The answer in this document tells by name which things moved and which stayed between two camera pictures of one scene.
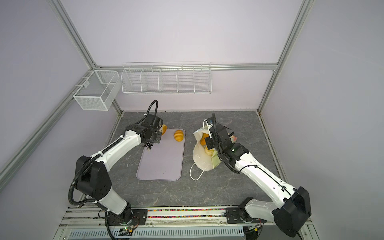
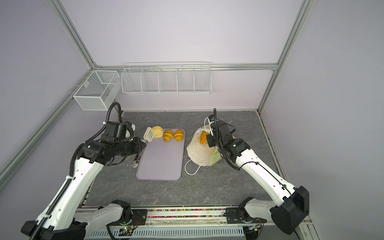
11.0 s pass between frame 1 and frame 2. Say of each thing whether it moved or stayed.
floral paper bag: moved
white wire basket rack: stayed
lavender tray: stayed
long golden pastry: stayed
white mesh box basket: stayed
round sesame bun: moved
